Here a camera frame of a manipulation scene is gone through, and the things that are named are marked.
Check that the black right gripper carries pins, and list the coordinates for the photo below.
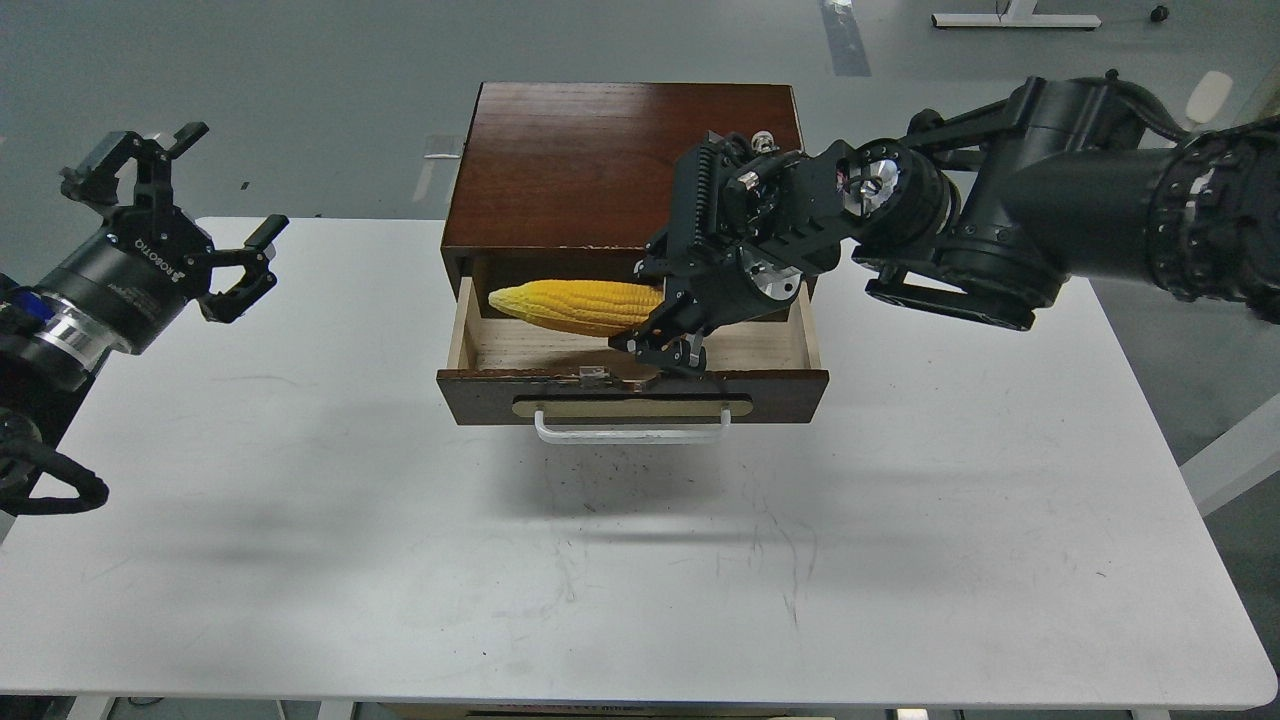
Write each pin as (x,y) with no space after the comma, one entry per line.
(745,229)

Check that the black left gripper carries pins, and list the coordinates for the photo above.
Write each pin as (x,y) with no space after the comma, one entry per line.
(125,280)

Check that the yellow corn cob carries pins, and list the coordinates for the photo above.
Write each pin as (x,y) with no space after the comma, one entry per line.
(590,308)

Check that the wooden drawer with white handle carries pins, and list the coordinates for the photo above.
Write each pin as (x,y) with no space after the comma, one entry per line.
(503,372)

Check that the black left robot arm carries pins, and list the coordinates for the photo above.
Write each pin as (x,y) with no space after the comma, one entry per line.
(51,354)

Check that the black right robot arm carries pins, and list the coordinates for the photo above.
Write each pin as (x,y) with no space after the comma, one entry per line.
(982,217)

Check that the dark wooden cabinet box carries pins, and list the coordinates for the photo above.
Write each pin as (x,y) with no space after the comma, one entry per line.
(568,180)

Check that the white office chair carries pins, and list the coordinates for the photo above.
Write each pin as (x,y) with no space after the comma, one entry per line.
(1210,95)

